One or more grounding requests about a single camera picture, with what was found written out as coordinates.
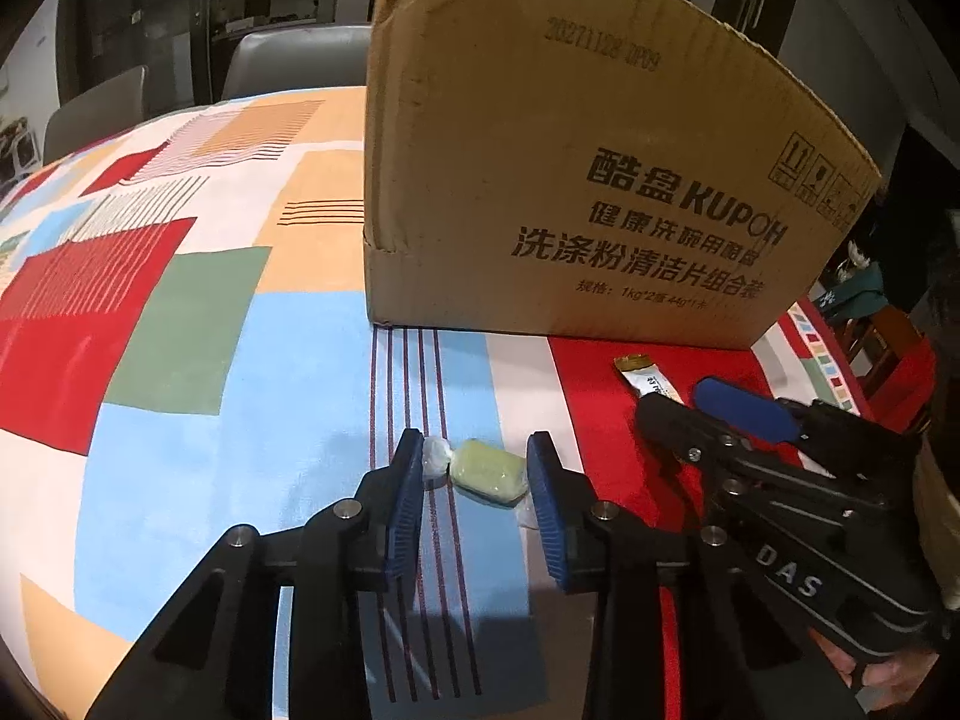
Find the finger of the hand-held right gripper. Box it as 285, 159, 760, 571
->
636, 394, 890, 518
694, 379, 920, 500

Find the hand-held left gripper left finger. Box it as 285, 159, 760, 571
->
86, 429, 426, 720

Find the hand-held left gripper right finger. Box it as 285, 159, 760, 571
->
526, 433, 863, 720

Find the white and gold snack packet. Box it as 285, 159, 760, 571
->
613, 354, 685, 404

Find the pale green candy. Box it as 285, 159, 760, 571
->
421, 435, 537, 530

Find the brown cardboard box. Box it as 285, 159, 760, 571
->
364, 0, 882, 352

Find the person's right hand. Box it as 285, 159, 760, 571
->
816, 636, 940, 697

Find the beige cloth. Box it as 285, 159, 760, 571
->
916, 431, 960, 612

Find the wooden chair with red cushion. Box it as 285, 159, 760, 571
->
840, 304, 938, 432

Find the teal cloth with white flower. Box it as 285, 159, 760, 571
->
814, 240, 890, 323

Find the colourful patchwork tablecloth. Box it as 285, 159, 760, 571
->
0, 86, 875, 720

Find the grey upholstered chair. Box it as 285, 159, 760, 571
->
221, 24, 374, 102
41, 64, 149, 166

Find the glass door cabinet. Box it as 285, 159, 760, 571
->
60, 0, 226, 106

